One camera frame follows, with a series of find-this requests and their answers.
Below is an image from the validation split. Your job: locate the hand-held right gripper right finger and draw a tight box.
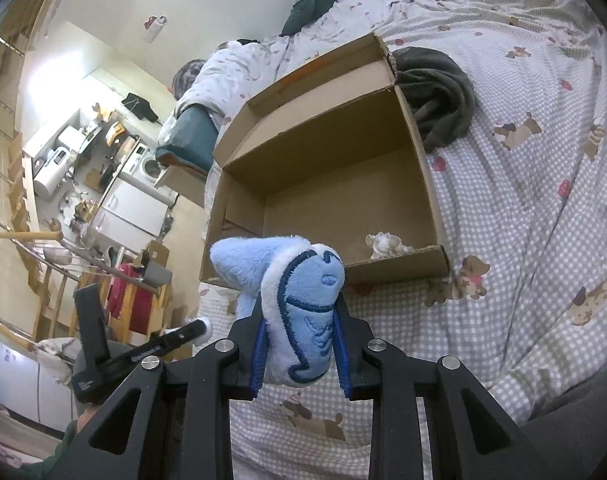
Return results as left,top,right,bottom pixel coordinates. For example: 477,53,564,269
335,294,550,480

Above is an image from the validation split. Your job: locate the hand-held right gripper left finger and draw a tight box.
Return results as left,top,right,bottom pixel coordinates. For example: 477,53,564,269
48,305,270,480

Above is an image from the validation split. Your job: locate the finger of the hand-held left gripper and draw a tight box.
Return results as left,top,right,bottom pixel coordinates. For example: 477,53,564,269
74,284,109,363
106,318,213,367

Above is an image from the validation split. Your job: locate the blue plush shark toy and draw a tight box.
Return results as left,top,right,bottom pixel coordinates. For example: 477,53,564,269
210,234,347,387

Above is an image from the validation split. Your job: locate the person's left forearm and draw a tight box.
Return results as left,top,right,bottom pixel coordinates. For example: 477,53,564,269
14,402,102,480

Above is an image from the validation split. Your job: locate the red cloth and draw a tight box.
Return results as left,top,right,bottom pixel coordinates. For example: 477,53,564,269
107,262,157,337

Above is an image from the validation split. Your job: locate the wooden drying rack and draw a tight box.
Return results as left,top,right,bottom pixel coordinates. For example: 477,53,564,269
36,259,175,348

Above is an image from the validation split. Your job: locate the metal stair railing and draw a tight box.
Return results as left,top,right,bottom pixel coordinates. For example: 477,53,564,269
0,210,149,288

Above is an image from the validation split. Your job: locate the small cardboard box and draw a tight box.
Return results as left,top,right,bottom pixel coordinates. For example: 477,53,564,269
142,240,171,288

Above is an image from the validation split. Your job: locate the white cabinet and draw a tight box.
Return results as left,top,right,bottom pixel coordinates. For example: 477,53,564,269
86,177,178,242

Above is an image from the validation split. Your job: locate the small white plush toy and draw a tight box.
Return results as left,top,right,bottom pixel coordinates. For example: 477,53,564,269
365,231,414,261

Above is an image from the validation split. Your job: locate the white kitchen appliance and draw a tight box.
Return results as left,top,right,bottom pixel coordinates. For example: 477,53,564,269
33,146,72,199

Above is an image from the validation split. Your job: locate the white washing machine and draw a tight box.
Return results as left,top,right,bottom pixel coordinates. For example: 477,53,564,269
120,142,173,187

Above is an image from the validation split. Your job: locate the teal mattress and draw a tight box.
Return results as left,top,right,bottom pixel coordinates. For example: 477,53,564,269
156,103,220,176

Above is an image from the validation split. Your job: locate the black hanging garment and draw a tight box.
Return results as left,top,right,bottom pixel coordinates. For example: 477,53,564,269
121,92,160,124

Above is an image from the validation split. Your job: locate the checked printed blanket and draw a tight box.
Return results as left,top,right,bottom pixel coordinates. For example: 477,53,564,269
176,0,607,480

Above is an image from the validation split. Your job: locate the grey striped cloth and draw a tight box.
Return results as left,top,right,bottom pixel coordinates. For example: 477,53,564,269
172,59,207,102

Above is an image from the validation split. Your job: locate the dark grey cloth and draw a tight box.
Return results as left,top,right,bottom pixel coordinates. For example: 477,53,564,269
393,46,477,152

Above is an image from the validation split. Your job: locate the dark teal pillow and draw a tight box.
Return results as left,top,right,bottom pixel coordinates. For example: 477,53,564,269
280,0,357,37

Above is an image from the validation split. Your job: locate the white wall hanging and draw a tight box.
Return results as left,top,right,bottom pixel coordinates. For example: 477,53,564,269
143,15,168,44

